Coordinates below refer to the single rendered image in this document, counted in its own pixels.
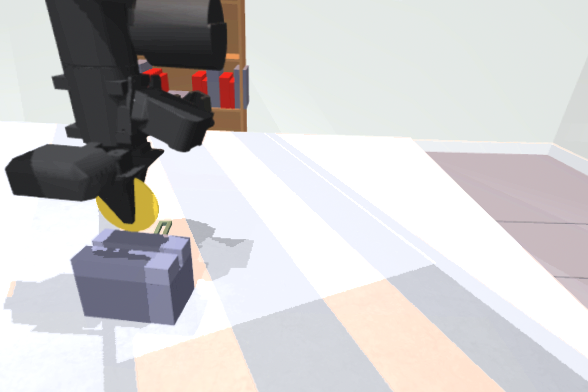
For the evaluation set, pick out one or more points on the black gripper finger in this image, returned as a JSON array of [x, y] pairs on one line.
[[120, 197], [148, 159]]

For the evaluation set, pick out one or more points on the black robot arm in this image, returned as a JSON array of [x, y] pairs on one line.
[[188, 34]]

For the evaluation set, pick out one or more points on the gold coin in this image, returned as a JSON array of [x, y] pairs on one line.
[[146, 209]]

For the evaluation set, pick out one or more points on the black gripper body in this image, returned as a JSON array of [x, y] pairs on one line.
[[82, 173]]

